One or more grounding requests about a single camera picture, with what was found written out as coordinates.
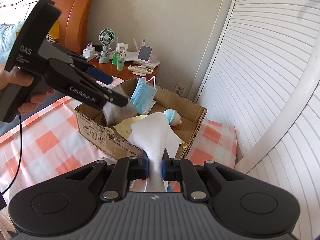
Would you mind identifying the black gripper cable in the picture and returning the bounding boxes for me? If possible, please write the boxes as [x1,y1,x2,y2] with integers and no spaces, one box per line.
[0,113,24,196]

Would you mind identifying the white remote control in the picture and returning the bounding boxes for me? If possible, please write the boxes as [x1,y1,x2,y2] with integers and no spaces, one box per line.
[128,65,153,77]

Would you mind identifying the green spray bottle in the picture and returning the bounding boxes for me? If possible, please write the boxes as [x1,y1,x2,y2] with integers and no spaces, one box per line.
[112,51,119,65]

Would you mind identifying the pink white checkered tablecloth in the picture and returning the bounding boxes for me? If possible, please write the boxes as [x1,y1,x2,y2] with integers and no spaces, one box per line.
[1,96,237,203]

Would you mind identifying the wooden bedside cabinet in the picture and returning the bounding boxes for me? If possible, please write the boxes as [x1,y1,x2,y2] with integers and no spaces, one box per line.
[87,55,161,83]

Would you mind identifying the green mini desk fan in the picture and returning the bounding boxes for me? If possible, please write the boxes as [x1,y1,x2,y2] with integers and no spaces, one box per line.
[99,28,116,64]

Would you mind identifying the white louvered wardrobe doors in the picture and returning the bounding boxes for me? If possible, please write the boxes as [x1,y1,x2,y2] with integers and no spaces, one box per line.
[196,0,319,239]

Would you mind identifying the white charging cable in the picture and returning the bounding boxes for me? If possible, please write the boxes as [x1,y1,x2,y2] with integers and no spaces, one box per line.
[83,41,103,55]

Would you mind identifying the yellow lens cleaning cloth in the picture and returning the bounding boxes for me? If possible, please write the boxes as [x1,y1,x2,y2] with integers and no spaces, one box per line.
[114,112,188,152]

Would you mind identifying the phone stand with screen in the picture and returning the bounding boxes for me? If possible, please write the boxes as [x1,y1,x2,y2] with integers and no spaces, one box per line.
[137,39,152,67]

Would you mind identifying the white tissue sheet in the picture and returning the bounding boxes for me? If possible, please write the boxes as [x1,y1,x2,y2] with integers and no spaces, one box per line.
[128,112,181,192]

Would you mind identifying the person's left hand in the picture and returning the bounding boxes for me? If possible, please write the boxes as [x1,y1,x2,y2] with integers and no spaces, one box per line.
[1,63,55,115]

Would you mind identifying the grey sachet pouch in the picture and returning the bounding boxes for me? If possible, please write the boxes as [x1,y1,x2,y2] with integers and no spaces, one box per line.
[103,85,138,127]

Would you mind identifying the blue disposable face mask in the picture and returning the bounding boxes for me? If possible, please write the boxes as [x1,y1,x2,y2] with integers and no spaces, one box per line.
[131,76,157,115]

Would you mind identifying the wooden bed headboard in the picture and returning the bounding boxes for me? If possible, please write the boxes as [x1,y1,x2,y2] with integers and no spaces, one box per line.
[0,0,103,55]

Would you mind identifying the green tube bottle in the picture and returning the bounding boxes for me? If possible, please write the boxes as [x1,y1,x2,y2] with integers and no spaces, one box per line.
[117,51,126,71]

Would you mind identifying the brown cardboard box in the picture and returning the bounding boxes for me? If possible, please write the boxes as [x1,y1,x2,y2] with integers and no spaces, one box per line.
[75,86,207,159]

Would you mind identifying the white wall socket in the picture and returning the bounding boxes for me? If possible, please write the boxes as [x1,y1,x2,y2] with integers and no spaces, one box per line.
[174,84,187,96]

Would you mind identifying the white power strip charger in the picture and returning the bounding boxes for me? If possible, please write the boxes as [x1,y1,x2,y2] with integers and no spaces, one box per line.
[82,46,96,60]

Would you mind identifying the blue white plush toy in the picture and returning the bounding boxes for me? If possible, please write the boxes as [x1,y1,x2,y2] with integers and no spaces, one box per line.
[164,109,182,127]

